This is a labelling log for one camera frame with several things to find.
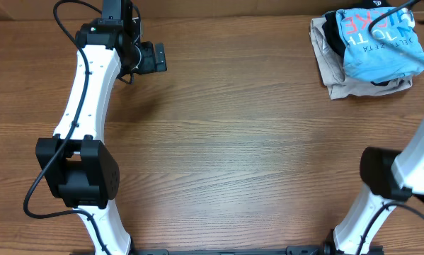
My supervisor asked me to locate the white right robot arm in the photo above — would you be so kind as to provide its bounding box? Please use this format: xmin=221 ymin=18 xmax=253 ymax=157
xmin=323 ymin=118 xmax=424 ymax=254

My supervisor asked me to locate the black folded garment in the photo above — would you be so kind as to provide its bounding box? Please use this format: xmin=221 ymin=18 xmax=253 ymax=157
xmin=322 ymin=1 xmax=396 ymax=86

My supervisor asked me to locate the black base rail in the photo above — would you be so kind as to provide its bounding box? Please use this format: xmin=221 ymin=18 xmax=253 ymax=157
xmin=130 ymin=244 xmax=386 ymax=255

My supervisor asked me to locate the light blue printed t-shirt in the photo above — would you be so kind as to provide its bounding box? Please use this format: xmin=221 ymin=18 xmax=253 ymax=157
xmin=336 ymin=7 xmax=424 ymax=83

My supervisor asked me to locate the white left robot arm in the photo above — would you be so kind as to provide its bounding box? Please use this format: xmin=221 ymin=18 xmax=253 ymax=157
xmin=23 ymin=0 xmax=167 ymax=255

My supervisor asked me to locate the beige folded garment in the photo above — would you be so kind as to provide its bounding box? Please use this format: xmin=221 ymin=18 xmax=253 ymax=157
xmin=309 ymin=18 xmax=413 ymax=100

